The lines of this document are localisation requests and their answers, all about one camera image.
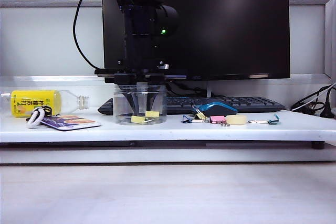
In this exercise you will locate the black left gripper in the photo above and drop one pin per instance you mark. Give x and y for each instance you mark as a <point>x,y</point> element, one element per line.
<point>141,75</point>

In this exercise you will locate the round transparent plastic jar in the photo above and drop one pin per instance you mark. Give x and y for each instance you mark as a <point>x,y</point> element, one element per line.
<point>120,103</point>

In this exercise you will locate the yellow binder clip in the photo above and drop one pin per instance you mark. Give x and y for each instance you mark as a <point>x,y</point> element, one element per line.
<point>137,119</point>
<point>152,114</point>
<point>201,115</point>

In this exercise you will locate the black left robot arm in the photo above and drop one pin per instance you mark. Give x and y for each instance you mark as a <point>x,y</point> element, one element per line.
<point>141,11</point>

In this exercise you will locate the white desk riser board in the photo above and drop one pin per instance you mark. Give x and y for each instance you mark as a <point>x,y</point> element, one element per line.
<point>157,130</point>

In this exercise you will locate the blue binder clip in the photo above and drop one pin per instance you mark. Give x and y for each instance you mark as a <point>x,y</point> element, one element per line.
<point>187,119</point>

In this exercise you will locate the white lower base panel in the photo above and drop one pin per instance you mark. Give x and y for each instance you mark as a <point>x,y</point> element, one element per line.
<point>157,155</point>

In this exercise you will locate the silver monitor stand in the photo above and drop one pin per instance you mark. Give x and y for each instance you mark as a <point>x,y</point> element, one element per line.
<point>209,89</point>

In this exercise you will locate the purple orange card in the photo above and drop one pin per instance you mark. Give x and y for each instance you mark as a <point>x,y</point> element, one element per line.
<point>73,123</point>

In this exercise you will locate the blue black computer mouse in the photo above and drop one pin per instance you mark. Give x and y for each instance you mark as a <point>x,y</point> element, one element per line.
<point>218,108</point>

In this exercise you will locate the pink binder clip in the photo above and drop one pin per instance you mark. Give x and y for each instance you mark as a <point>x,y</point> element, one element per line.
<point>217,119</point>

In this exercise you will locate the beige tape roll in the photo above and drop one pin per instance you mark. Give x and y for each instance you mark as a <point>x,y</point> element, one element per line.
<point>236,119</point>

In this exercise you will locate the clear bottle yellow label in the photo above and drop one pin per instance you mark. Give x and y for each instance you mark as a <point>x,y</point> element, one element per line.
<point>36,103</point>

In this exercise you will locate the black keyboard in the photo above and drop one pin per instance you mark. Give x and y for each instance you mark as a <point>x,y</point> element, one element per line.
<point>249,103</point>

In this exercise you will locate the black computer monitor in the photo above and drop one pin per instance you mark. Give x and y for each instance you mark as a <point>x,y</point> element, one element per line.
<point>236,24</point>

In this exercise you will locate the teal binder clip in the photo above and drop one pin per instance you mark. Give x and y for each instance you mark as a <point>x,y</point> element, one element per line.
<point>274,120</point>

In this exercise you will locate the black riser foot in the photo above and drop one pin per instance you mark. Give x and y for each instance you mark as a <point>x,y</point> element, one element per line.
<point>317,145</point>

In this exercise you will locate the black power plug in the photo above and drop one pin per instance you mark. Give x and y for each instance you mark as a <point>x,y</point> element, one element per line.
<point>328,111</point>

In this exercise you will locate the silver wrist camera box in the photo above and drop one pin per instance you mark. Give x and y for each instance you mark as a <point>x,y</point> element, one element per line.
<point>164,65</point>

